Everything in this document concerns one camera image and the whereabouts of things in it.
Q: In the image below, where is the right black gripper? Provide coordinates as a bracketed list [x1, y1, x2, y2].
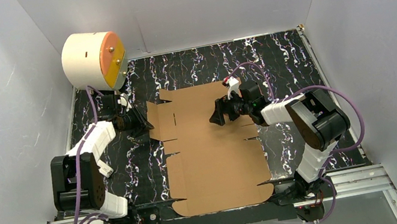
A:
[204, 87, 254, 128]

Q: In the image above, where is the brown cardboard box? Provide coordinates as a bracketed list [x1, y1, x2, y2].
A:
[147, 81, 274, 217]

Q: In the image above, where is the white cylindrical drum orange face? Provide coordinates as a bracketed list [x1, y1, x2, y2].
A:
[61, 31, 128, 91]

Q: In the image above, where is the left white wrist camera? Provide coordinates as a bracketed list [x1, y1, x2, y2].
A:
[117, 94, 132, 114]

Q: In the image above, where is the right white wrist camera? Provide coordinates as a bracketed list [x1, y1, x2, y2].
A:
[222, 76, 240, 100]

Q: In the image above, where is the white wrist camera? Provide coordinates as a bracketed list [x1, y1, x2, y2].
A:
[117, 94, 132, 114]
[222, 76, 240, 100]

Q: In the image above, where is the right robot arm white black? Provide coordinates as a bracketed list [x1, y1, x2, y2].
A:
[209, 78, 351, 203]

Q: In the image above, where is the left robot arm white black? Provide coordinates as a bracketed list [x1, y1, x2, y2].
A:
[50, 94, 153, 224]

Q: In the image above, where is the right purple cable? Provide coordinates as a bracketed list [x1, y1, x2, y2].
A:
[227, 44, 381, 224]

